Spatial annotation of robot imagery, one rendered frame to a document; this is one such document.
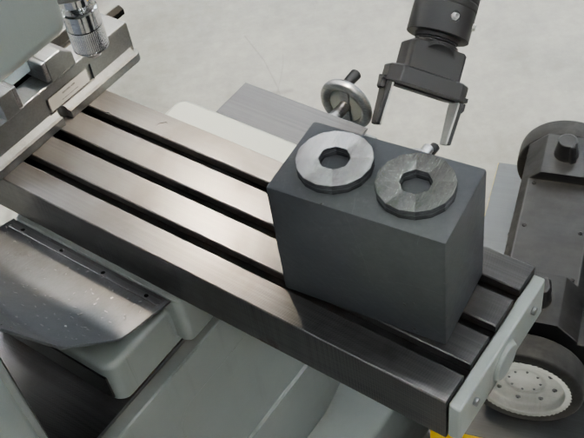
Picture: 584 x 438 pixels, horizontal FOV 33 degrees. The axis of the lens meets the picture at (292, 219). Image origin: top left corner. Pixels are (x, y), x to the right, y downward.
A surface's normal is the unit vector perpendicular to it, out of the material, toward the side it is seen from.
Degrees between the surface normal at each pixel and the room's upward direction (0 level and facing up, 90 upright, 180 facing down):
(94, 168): 0
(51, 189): 0
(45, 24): 90
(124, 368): 90
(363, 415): 0
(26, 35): 90
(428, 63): 51
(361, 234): 90
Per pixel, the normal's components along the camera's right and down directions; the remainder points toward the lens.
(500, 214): -0.12, -0.67
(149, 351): 0.81, 0.36
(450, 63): 0.26, 0.07
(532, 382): -0.31, 0.73
